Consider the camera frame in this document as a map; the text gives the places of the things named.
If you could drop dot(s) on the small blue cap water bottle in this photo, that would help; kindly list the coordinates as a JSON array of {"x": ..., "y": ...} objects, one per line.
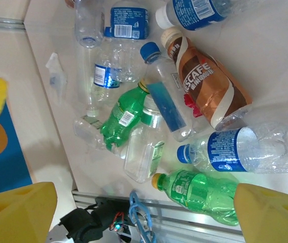
[{"x": 105, "y": 76}]

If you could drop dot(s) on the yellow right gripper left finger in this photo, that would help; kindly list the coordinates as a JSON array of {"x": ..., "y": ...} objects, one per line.
[{"x": 12, "y": 217}]

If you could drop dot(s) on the white cap blue label bottle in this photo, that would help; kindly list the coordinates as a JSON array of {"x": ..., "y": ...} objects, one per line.
[
  {"x": 197, "y": 12},
  {"x": 128, "y": 22}
]

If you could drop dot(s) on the blue stethoscope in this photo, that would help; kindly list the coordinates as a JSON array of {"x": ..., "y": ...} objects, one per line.
[{"x": 133, "y": 202}]

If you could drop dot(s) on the aluminium frame post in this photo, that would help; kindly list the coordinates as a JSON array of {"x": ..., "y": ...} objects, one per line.
[{"x": 2, "y": 22}]

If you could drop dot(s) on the long clear bottle white cap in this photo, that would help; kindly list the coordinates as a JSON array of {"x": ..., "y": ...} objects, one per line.
[{"x": 92, "y": 111}]

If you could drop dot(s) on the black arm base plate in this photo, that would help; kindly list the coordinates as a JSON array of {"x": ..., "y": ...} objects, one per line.
[{"x": 108, "y": 206}]

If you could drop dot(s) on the crushed clear bottle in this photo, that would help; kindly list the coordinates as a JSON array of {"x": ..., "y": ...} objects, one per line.
[{"x": 88, "y": 129}]

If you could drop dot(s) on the blue cap soda water bottle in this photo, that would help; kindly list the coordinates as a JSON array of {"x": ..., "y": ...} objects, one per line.
[{"x": 166, "y": 106}]

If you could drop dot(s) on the clear square bottle green label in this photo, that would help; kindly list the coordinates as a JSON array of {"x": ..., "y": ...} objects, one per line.
[{"x": 141, "y": 157}]

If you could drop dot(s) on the large blue cap water bottle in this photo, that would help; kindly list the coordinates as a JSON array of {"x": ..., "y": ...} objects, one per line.
[{"x": 224, "y": 152}]

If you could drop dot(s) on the wide aluminium base rail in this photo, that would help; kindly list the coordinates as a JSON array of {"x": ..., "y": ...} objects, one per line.
[{"x": 184, "y": 222}]

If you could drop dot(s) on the small clear plastic packet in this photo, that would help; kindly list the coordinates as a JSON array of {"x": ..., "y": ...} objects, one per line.
[{"x": 56, "y": 76}]

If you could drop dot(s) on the green soda bottle barcode sticker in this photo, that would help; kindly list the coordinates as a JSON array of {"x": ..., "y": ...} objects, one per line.
[{"x": 123, "y": 114}]

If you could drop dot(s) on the green soda bottle printed label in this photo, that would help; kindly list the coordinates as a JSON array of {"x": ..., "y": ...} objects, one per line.
[{"x": 191, "y": 192}]

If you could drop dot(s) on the brown Nescafe coffee bottle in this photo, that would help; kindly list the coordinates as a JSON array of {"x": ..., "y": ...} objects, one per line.
[{"x": 209, "y": 83}]

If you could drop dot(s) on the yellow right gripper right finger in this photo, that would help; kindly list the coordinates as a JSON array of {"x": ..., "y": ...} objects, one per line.
[{"x": 272, "y": 220}]

